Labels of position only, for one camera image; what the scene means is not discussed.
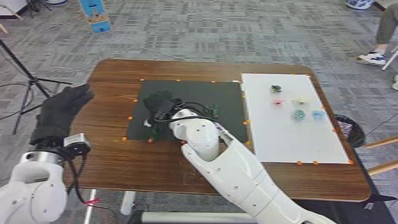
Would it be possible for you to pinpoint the dark mat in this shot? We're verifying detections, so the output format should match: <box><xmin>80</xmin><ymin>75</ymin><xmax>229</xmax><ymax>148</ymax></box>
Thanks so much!
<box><xmin>125</xmin><ymin>79</ymin><xmax>251</xmax><ymax>144</ymax></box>

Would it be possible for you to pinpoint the black cable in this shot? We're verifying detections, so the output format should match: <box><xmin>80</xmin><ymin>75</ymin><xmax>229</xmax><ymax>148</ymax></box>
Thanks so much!
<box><xmin>153</xmin><ymin>101</ymin><xmax>222</xmax><ymax>124</ymax></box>
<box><xmin>62</xmin><ymin>156</ymin><xmax>123</xmax><ymax>214</ymax></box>

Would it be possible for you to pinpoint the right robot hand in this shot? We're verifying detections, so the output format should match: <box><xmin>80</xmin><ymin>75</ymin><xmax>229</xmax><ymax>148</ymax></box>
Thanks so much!
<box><xmin>141</xmin><ymin>90</ymin><xmax>185</xmax><ymax>116</ymax></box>

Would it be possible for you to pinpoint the white flower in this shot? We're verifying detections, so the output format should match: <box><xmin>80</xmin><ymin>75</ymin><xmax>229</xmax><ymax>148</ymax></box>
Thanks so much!
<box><xmin>292</xmin><ymin>96</ymin><xmax>311</xmax><ymax>107</ymax></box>

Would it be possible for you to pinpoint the black waste bin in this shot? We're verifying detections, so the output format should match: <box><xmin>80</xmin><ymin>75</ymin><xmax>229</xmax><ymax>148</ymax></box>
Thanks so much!
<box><xmin>332</xmin><ymin>114</ymin><xmax>368</xmax><ymax>149</ymax></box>

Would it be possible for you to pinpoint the wooden chair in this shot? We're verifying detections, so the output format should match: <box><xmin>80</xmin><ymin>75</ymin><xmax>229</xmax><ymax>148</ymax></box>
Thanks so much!
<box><xmin>363</xmin><ymin>134</ymin><xmax>398</xmax><ymax>177</ymax></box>

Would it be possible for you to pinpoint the blue white vase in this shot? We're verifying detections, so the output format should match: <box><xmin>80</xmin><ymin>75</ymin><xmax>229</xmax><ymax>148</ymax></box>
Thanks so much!
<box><xmin>345</xmin><ymin>0</ymin><xmax>377</xmax><ymax>11</ymax></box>

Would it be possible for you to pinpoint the white sheet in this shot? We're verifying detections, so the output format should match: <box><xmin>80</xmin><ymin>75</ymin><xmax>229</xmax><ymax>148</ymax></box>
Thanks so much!
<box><xmin>240</xmin><ymin>73</ymin><xmax>352</xmax><ymax>165</ymax></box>

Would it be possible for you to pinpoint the person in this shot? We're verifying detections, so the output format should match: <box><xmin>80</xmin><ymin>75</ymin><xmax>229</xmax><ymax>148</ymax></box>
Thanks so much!
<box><xmin>355</xmin><ymin>0</ymin><xmax>398</xmax><ymax>92</ymax></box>

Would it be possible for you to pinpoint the blue standing board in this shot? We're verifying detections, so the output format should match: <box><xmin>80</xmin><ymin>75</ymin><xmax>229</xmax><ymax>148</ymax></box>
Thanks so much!
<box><xmin>78</xmin><ymin>0</ymin><xmax>114</xmax><ymax>34</ymax></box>

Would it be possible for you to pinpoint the teal flower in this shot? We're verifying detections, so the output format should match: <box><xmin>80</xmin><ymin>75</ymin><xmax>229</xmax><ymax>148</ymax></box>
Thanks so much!
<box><xmin>290</xmin><ymin>110</ymin><xmax>308</xmax><ymax>121</ymax></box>

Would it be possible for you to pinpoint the black tripod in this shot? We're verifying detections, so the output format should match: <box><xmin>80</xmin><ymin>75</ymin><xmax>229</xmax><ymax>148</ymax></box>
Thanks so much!
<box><xmin>0</xmin><ymin>39</ymin><xmax>75</xmax><ymax>135</ymax></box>

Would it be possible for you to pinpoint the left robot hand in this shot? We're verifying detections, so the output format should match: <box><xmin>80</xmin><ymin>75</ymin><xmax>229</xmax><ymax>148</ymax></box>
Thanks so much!
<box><xmin>29</xmin><ymin>83</ymin><xmax>96</xmax><ymax>147</ymax></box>

